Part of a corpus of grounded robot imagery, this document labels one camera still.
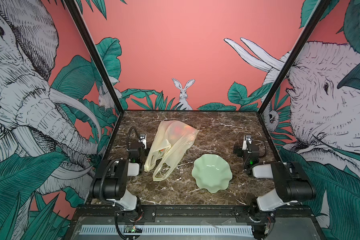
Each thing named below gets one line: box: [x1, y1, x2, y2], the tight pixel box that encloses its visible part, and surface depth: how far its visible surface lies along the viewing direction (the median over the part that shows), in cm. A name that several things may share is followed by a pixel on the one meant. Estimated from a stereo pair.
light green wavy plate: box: [191, 154, 233, 194], surface depth 89 cm
